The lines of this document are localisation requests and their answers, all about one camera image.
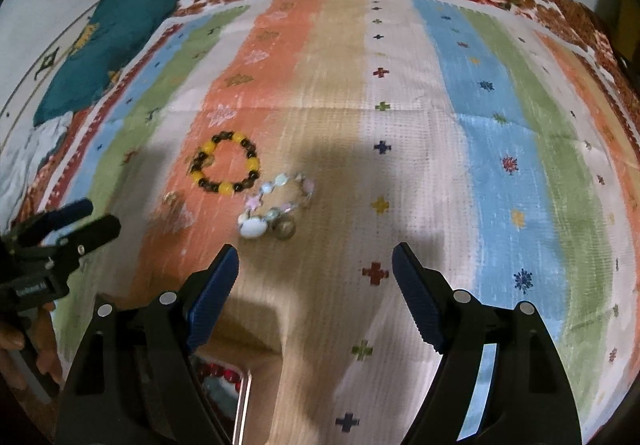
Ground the red bead bracelet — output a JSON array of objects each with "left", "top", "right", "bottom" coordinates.
[{"left": 193, "top": 358, "right": 244, "bottom": 389}]

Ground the white pink charm bracelet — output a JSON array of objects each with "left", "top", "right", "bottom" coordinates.
[{"left": 236, "top": 171, "right": 317, "bottom": 241}]

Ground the white crumpled cloth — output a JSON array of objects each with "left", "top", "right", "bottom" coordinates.
[{"left": 1, "top": 112, "right": 73, "bottom": 231}]

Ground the left human hand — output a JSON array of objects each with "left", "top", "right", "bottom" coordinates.
[{"left": 0, "top": 301, "right": 64, "bottom": 393}]

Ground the yellow and brown bead bracelet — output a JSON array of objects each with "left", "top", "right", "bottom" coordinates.
[{"left": 188, "top": 130, "right": 262, "bottom": 197}]

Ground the striped colourful woven mat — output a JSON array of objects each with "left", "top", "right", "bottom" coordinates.
[{"left": 48, "top": 0, "right": 639, "bottom": 444}]

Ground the metal tin box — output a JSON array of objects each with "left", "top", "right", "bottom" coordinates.
[{"left": 191, "top": 355, "right": 248, "bottom": 444}]

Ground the teal pillow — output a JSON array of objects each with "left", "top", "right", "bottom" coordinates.
[{"left": 34, "top": 0, "right": 179, "bottom": 127}]

